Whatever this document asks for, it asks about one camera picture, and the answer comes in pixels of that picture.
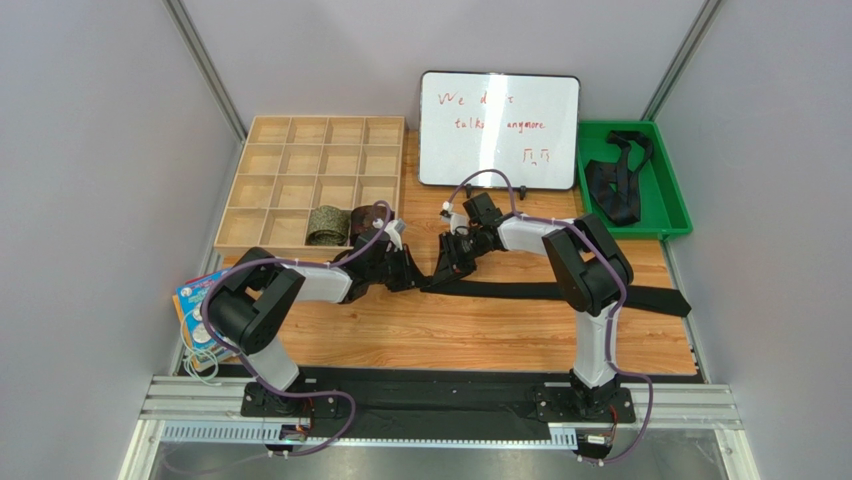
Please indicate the white whiteboard with red writing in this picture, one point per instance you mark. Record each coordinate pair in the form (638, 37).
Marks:
(489, 129)

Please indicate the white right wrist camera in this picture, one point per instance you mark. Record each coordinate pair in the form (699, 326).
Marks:
(458, 223)

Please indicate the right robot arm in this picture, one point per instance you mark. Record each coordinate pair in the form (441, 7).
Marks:
(591, 275)

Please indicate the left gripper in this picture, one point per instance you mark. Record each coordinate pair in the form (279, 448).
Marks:
(405, 270)

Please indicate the wooden compartment organizer box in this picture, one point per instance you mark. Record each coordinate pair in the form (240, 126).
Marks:
(291, 166)

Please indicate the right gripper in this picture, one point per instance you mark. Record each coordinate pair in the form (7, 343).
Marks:
(456, 252)

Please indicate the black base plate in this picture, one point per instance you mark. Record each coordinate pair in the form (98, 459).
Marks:
(432, 404)

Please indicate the green plastic bin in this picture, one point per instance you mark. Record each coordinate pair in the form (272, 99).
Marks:
(663, 211)

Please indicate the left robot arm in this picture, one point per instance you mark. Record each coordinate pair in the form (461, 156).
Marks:
(247, 306)

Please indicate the dark striped tie in bin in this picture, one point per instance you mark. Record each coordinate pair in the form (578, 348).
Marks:
(614, 186)

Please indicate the green patterned rolled tie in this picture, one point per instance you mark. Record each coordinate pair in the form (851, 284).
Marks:
(328, 226)

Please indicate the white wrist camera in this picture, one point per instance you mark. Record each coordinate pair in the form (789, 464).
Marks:
(458, 223)
(393, 229)

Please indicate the aluminium frame rail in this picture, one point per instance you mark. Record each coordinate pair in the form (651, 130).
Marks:
(686, 429)

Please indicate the brown red rolled tie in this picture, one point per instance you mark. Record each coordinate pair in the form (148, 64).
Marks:
(363, 217)

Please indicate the black tie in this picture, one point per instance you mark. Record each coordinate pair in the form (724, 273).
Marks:
(665, 301)

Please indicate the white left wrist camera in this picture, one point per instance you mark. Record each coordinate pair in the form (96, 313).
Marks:
(393, 229)

